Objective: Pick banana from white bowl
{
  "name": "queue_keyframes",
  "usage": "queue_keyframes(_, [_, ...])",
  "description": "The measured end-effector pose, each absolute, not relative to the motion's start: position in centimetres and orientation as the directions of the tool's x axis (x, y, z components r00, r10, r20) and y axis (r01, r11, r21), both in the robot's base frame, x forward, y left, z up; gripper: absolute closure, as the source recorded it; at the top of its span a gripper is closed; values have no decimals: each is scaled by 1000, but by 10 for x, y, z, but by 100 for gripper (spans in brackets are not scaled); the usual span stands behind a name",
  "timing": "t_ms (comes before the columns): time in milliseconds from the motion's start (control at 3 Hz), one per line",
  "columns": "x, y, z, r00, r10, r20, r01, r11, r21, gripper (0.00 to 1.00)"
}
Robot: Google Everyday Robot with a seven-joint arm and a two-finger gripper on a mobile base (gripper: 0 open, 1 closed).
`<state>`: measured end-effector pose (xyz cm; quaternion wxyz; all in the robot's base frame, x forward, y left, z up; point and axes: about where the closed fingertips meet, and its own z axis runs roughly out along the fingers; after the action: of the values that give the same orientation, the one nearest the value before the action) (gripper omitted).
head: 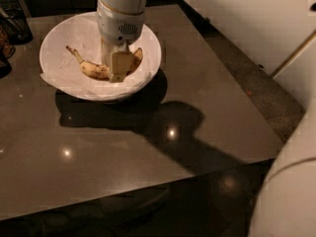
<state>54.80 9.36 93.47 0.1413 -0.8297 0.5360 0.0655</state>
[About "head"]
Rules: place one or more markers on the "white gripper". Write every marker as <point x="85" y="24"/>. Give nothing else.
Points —
<point x="118" y="27"/>

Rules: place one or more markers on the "spotted yellow banana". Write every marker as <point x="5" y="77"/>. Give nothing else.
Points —
<point x="101" y="71"/>

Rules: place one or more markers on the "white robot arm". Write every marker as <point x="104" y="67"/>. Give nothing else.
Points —
<point x="285" y="204"/>

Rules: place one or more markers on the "white bowl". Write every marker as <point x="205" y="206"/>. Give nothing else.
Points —
<point x="59" y="40"/>

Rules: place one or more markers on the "white paper liner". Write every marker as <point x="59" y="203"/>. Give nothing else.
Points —
<point x="65" y="76"/>

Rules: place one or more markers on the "dark object at left edge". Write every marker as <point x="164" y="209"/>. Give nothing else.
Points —
<point x="6" y="51"/>

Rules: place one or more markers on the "black wire mesh basket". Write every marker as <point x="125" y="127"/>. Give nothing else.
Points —
<point x="16" y="26"/>

